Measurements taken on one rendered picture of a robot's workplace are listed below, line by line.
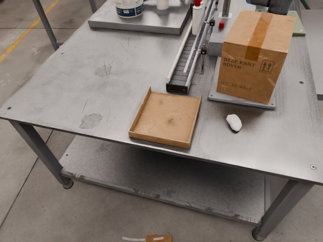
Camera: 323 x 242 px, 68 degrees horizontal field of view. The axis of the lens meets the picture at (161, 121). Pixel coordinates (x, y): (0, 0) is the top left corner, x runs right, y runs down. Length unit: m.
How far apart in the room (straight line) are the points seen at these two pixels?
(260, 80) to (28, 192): 1.77
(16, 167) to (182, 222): 1.41
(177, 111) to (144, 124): 0.17
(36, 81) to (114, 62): 0.44
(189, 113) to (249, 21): 0.47
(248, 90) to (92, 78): 0.82
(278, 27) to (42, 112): 1.13
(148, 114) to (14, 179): 1.42
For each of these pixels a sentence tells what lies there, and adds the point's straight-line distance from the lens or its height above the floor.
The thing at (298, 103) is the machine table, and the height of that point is 0.83.
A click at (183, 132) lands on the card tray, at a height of 0.83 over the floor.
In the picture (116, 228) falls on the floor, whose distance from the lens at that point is 1.76.
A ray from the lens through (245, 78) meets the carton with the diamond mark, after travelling 1.10.
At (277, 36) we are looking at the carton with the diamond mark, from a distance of 1.10.
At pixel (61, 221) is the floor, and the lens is 1.90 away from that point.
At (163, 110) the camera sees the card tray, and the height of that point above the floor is 0.83.
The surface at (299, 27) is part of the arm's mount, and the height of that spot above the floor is 0.85.
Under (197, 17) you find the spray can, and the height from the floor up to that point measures 0.99.
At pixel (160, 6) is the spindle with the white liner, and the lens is 1.79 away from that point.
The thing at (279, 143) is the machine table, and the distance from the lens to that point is 1.07.
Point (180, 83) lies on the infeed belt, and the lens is 1.18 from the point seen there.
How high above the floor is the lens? 1.63
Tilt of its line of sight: 49 degrees down
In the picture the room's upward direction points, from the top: 5 degrees counter-clockwise
